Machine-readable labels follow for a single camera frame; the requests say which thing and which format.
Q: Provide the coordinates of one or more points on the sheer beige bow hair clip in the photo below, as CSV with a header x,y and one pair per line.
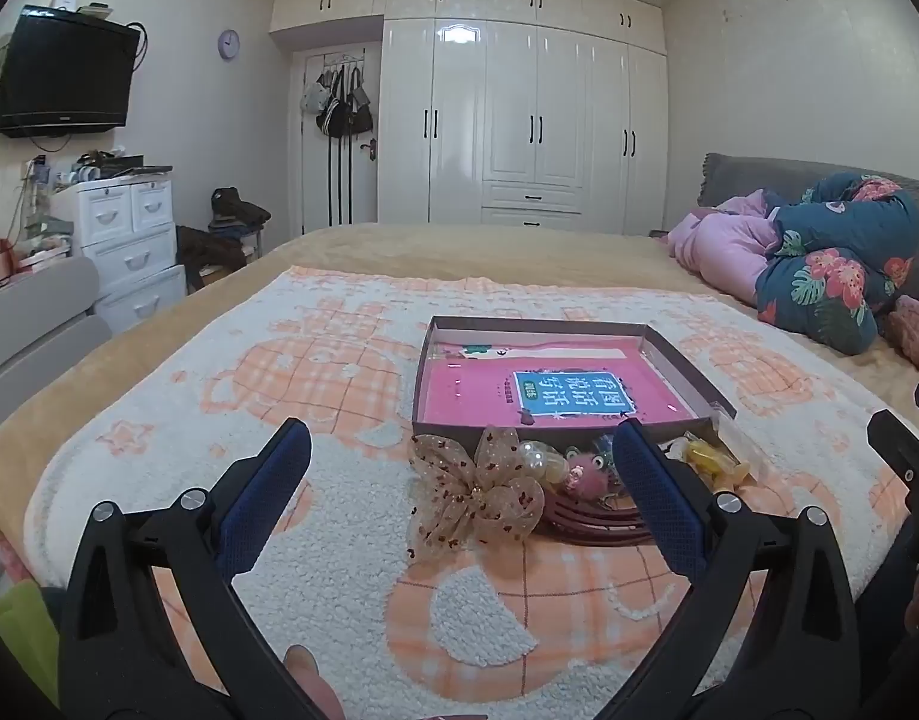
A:
x,y
497,502

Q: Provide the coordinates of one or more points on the pink quilt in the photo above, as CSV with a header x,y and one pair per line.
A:
x,y
714,247

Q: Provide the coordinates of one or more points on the black set-top box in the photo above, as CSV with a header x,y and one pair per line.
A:
x,y
129,163

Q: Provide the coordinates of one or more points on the black wall television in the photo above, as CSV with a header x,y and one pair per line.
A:
x,y
62,75

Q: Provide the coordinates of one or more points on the purple wall clock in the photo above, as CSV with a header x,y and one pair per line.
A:
x,y
228,43

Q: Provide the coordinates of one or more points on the blue floral quilt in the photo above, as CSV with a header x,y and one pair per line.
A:
x,y
827,277

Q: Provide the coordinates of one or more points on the brown cardboard box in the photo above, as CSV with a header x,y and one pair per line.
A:
x,y
474,397

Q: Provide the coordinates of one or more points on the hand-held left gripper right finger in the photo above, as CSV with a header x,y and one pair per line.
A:
x,y
654,495

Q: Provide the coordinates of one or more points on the clear plastic bag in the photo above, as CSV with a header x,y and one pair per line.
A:
x,y
741,442

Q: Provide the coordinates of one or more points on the white wardrobe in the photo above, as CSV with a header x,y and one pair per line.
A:
x,y
504,105

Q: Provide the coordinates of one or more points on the brown folded clothes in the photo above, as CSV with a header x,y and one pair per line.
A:
x,y
238,206

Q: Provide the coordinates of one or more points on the person's left hand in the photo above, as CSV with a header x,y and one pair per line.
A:
x,y
309,682

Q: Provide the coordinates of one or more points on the person's left forearm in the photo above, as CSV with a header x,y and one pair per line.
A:
x,y
24,637

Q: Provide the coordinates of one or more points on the black hanging bag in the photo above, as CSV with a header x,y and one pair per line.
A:
x,y
347,116

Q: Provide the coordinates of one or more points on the grey chair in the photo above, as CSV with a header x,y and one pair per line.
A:
x,y
39,315

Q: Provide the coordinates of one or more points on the dark clothes pile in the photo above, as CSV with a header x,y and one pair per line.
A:
x,y
204,255

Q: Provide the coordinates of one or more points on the white drawer cabinet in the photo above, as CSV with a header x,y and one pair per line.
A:
x,y
122,240

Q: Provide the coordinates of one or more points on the pink knitted blanket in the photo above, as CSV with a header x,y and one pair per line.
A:
x,y
917,337

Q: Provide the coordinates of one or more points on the white door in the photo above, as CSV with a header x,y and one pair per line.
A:
x,y
354,187

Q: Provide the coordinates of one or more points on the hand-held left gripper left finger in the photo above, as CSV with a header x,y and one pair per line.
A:
x,y
264,487

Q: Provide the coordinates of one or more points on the orange plaid fleece blanket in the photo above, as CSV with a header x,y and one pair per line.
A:
x,y
317,360

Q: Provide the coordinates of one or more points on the grey hanging bag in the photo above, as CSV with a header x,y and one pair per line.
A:
x,y
315,96

